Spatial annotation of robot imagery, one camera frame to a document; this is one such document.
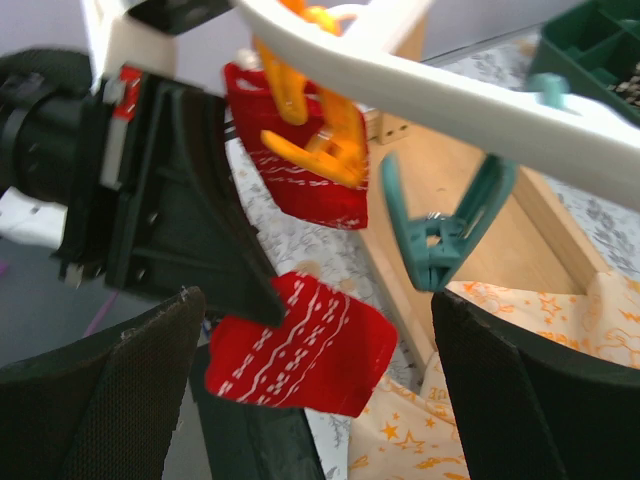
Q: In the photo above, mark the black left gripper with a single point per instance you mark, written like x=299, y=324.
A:
x=154, y=212

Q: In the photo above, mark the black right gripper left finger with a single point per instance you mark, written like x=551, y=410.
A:
x=105, y=406

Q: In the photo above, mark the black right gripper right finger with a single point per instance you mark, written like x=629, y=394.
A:
x=529, y=408

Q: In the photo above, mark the red christmas sock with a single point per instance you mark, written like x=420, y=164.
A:
x=328, y=355
x=308, y=174

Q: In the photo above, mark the white clip sock hanger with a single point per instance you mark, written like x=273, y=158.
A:
x=569, y=137

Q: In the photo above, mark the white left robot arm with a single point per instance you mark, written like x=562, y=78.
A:
x=36, y=85

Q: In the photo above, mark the white orange patterned cloth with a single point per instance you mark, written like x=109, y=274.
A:
x=602, y=323

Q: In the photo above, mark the wooden clothes rack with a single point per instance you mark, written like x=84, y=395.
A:
x=436, y=202

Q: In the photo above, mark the green compartment organizer box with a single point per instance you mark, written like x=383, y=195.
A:
x=595, y=47

